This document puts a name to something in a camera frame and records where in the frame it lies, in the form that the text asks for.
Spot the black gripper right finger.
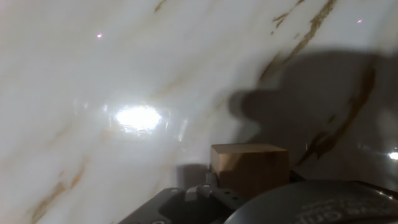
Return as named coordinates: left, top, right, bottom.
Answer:
left=289, top=169, right=305, bottom=184

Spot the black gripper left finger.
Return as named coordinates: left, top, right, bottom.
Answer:
left=118, top=172, right=249, bottom=224

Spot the white marble pattern board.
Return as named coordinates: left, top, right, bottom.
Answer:
left=0, top=0, right=398, bottom=224

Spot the medium wooden cube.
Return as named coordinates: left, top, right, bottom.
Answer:
left=210, top=142, right=290, bottom=200

